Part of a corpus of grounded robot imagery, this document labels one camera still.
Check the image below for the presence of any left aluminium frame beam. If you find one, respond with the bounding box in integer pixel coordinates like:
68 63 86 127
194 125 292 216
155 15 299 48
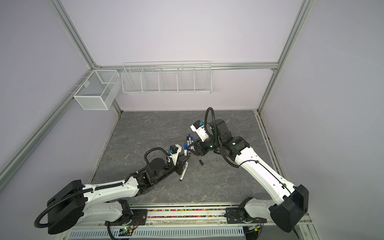
1 70 92 191

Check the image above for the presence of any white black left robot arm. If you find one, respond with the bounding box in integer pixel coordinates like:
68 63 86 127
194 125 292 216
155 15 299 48
34 154 190 235

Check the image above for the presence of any aluminium frame beam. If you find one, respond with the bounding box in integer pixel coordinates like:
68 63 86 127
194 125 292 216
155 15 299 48
1 70 92 191
98 61 279 70

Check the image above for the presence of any white vented cable duct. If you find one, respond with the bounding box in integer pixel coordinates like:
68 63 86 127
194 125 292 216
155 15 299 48
68 227 245 240

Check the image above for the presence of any white marker blue end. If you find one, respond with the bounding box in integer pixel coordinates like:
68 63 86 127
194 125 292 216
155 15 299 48
184 143 188 156

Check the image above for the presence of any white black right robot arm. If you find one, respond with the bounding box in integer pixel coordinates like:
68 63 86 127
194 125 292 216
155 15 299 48
188 119 309 233

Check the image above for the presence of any aluminium corner frame post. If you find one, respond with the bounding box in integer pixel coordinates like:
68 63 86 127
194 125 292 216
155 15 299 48
46 0 99 70

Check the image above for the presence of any white mesh box basket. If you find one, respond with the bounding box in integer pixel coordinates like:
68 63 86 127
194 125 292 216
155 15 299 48
74 70 122 111

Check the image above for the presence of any right aluminium frame post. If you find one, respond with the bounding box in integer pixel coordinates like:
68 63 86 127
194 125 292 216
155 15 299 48
257 0 315 113

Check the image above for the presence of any white marker black end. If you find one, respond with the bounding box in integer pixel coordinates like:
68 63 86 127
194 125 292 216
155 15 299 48
179 162 189 181

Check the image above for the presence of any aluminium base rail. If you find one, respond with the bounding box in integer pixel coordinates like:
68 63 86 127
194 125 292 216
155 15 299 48
59 205 313 230

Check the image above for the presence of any back aluminium frame beam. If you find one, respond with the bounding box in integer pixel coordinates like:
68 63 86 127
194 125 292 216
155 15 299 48
98 61 279 70

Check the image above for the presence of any white wire shelf basket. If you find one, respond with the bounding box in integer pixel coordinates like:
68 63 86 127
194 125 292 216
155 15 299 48
122 61 213 94

